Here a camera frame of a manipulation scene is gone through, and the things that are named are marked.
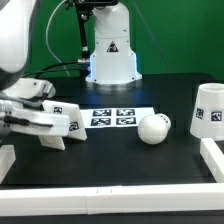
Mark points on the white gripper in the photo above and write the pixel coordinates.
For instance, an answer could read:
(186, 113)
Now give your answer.
(31, 122)

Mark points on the white lamp bulb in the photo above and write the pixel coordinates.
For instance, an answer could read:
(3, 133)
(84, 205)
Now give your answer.
(153, 129)

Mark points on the white lamp shade with markers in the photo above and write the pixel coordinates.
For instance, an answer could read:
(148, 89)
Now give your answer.
(208, 115)

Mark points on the white left fence bar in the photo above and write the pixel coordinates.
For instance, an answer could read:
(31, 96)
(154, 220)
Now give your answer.
(7, 158)

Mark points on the white fence bar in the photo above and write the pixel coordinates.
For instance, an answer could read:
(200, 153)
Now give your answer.
(213, 157)
(7, 158)
(118, 199)

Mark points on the marker sheet on table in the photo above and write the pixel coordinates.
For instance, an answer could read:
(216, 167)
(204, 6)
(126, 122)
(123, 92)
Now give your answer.
(114, 117)

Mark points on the white front fence bar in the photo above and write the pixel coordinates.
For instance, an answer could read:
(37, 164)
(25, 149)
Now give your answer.
(118, 199)

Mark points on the white right fence bar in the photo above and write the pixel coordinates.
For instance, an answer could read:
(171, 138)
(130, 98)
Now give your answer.
(213, 157)

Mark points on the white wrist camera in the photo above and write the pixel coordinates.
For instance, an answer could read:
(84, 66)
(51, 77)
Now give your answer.
(29, 91)

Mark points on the black camera stand pole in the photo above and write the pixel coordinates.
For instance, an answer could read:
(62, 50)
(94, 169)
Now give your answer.
(83, 12)

